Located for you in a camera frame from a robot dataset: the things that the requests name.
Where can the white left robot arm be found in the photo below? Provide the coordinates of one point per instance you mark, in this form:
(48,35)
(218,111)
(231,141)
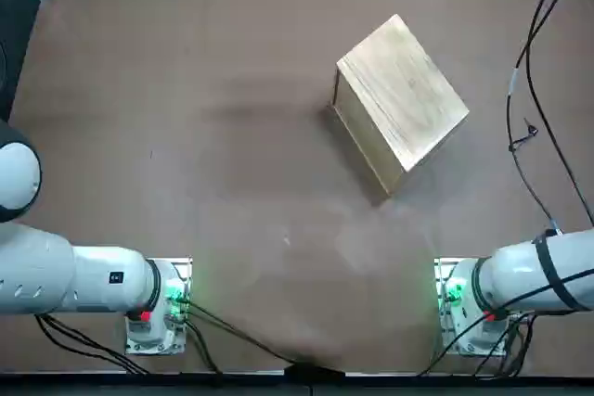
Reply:
(93,282)

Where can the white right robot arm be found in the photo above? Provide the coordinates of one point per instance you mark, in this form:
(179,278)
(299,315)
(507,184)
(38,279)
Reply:
(510,275)

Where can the wooden drawer box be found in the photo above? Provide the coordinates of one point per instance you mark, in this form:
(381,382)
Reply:
(404,90)

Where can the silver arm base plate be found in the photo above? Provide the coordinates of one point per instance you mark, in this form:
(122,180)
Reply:
(441,271)
(182,264)

